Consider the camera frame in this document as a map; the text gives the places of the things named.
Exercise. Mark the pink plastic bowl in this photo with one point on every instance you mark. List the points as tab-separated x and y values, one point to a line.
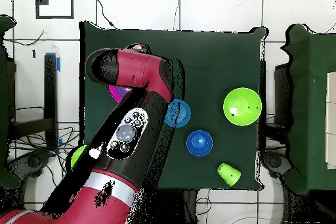
115	97

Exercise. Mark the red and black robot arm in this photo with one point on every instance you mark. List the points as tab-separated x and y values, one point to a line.
147	119

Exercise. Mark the light blue plastic bowl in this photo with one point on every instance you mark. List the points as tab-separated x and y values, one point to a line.
181	113

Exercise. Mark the dark blue plastic bowl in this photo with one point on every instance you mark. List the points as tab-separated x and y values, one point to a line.
199	143

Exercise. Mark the dark green table cloth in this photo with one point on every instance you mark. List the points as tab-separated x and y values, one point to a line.
215	58

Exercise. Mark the green plastic bowl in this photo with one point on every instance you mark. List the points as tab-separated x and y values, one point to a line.
77	155
242	107

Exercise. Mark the green plastic cup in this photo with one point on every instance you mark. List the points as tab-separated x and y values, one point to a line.
229	174

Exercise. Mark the green cloth side table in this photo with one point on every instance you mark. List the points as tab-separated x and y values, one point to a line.
3	103
307	103

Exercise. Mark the beige boxes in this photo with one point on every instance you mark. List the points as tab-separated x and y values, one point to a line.
331	119

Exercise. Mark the black upright post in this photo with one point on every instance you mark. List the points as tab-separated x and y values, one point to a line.
51	90

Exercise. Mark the black pedestal leg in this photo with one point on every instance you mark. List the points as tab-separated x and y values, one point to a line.
29	162
277	163

